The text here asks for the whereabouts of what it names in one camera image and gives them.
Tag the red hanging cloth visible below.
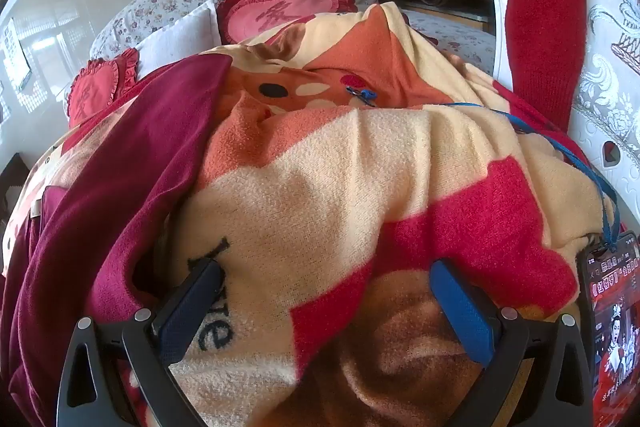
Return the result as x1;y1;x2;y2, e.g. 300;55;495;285
505;0;586;132

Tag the orange cream red printed blanket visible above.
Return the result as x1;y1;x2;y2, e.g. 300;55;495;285
5;2;621;427

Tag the white embossed floral fabric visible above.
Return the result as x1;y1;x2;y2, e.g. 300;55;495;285
570;0;640;238

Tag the blue clip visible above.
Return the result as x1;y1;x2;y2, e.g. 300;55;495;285
345;87;378;108

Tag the white wall paper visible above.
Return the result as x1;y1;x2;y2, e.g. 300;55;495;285
2;19;31;76

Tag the white pillow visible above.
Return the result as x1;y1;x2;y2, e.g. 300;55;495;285
135;0;223;80

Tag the maroon knit garment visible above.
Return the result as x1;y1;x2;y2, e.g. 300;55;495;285
0;54;236;427

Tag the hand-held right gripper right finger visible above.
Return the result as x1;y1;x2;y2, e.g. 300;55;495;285
430;258;593;427

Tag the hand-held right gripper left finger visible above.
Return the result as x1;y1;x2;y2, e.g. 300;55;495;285
56;258;226;427

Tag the red heart-shaped pillow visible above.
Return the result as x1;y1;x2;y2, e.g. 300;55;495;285
65;48;141;130
216;0;358;44

